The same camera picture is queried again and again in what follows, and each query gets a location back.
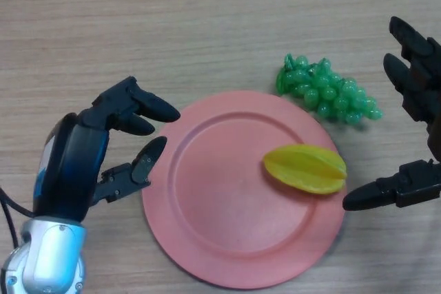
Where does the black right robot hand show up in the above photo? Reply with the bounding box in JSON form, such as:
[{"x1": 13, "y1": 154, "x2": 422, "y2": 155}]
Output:
[{"x1": 342, "y1": 15, "x2": 441, "y2": 211}]

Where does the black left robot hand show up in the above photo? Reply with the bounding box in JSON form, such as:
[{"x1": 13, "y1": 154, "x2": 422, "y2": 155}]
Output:
[{"x1": 32, "y1": 76, "x2": 182, "y2": 224}]

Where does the yellow starfruit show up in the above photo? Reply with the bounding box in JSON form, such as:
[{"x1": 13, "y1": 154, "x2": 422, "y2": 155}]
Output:
[{"x1": 263, "y1": 145, "x2": 348, "y2": 196}]

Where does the pink round plate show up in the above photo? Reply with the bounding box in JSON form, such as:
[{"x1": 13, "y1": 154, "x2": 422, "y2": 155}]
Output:
[{"x1": 141, "y1": 90, "x2": 346, "y2": 290}]

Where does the green grape bunch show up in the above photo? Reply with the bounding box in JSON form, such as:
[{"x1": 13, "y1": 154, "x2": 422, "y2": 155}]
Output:
[{"x1": 275, "y1": 53, "x2": 384, "y2": 125}]

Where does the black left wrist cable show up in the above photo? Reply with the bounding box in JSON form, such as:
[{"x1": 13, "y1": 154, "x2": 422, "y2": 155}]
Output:
[{"x1": 0, "y1": 186, "x2": 35, "y2": 250}]

